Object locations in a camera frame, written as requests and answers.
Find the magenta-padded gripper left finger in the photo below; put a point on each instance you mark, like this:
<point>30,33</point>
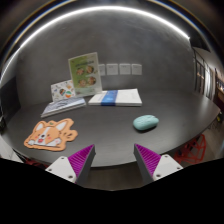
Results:
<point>61,166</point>

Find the dark-framed glass partition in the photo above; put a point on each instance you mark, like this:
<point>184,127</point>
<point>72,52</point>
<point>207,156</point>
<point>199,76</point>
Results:
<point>203,76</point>

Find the grey striped book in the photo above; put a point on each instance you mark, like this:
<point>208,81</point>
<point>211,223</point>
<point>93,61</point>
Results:
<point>63,106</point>

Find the white sticker-printed card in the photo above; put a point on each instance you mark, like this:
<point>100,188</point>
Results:
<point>61,90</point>

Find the green standing poster sign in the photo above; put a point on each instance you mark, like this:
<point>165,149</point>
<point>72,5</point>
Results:
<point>85,75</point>

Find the white wall plate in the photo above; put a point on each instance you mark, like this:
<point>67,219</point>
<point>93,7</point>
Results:
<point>102,70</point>
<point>125,69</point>
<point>136,69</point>
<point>112,69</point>

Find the curved ceiling light strip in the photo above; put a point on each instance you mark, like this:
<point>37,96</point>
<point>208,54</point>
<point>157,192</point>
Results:
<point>100,8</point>

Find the teal perforated computer mouse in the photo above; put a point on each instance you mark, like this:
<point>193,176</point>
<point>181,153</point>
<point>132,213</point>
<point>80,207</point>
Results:
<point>146,122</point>

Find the orange corgi-shaped mouse pad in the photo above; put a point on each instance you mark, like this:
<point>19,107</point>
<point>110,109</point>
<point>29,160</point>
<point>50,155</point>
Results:
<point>50,135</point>

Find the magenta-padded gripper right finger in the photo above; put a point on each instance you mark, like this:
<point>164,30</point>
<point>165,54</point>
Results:
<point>165,165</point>

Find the white book with blue band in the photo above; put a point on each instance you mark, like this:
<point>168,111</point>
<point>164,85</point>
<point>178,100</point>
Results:
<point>115,97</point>

